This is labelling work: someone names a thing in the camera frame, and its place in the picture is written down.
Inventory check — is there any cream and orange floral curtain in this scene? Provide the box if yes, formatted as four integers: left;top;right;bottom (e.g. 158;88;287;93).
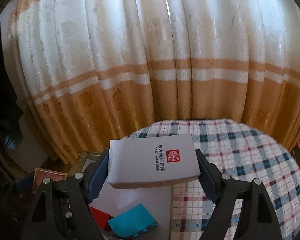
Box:
1;0;300;165

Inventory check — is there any teal block with pegs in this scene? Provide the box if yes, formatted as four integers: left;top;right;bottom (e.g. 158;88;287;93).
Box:
107;203;158;238

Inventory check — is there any red building block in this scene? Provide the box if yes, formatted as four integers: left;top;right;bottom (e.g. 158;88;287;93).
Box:
90;206;114;230

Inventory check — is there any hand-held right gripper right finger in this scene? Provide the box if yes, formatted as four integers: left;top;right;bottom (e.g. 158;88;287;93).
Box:
195;149;285;240

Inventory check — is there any white box with red label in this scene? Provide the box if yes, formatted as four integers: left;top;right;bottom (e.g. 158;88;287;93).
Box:
107;134;201;190

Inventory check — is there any plaid tablecloth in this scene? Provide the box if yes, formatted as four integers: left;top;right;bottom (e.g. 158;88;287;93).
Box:
126;119;300;240

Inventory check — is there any teal cloth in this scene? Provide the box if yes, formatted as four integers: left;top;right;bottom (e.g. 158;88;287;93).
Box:
4;134;22;149

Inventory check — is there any dark hanging clothing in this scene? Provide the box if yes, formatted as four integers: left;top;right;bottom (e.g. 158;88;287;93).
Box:
0;20;24;140

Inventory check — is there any pink rectangular box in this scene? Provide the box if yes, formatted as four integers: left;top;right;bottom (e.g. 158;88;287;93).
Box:
32;168;67;193

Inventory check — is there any gold metal tin box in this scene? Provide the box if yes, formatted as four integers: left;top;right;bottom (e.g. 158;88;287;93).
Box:
65;151;174;240

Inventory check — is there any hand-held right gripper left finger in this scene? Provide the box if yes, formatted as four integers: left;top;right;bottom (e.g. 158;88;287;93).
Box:
20;149;110;240

